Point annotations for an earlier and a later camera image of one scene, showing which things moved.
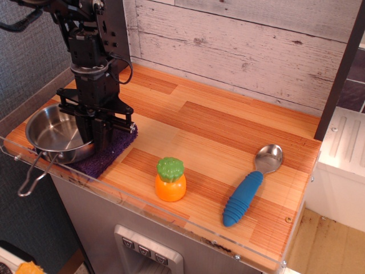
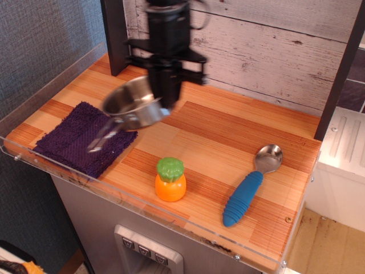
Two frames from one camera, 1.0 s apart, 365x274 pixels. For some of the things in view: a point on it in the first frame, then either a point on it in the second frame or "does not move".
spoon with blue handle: x=267 y=158 does not move
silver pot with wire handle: x=53 y=132 to x=131 y=105
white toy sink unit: x=336 y=189 does not move
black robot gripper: x=97 y=97 to x=167 y=52
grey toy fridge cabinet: x=116 y=237 does not move
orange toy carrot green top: x=170 y=184 does not move
